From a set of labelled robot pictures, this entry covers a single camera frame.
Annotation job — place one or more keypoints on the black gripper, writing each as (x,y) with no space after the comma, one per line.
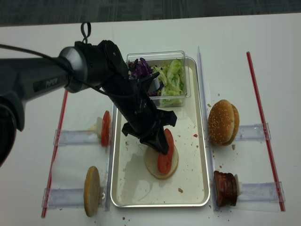
(144,120)

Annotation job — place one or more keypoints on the red tomato slice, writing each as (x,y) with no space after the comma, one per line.
(105,129)
(165,161)

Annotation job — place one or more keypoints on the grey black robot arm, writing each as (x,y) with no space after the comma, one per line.
(100,67)

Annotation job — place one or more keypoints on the white plastic tomato pusher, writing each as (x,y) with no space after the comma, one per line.
(98,127)

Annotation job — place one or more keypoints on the green lettuce pile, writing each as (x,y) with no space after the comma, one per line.
(174,82)

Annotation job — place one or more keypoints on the brown meat patties stack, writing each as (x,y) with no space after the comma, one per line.
(226,189)

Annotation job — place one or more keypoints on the bottom bun slice on tray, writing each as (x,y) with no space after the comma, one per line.
(151,162)

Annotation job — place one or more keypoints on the white metal tray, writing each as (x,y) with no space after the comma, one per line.
(132,185)

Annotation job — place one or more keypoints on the sesame bun top front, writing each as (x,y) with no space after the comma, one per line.
(221,122)

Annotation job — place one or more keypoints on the sesame bun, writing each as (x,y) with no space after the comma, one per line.
(236,126)
(221,122)

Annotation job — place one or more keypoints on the purple cabbage leaves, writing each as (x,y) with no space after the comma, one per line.
(140,69)

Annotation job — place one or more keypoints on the clear plastic salad box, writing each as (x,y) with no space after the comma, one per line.
(157,59)

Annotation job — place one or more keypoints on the sesame bun top rear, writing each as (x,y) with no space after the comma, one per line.
(236,126)

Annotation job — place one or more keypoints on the upright bun slice left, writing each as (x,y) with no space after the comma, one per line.
(91,193)

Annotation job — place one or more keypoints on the white plastic patty pusher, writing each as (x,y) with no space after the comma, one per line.
(238,185)

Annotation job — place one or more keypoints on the left red strip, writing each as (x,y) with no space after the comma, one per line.
(49,183)

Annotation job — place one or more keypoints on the red strip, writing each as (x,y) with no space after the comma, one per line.
(49,183)
(263,121)

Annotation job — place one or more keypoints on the right red strip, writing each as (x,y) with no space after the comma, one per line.
(263,121)

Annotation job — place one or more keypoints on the left long clear rail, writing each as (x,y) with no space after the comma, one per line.
(107,201)

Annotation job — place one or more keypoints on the long clear rail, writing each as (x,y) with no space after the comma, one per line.
(107,201)
(208,146)

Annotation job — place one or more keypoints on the right long clear rail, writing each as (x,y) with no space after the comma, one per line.
(208,146)

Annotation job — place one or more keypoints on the clear sesame bun holder rail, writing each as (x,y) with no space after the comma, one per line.
(253,132)

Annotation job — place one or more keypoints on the clear tomato holder rail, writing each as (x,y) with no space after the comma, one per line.
(75,137)

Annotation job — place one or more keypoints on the clear bun slice holder rail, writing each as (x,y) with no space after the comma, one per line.
(63,198)

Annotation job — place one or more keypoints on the clear patty holder rail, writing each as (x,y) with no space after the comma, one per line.
(261,192)

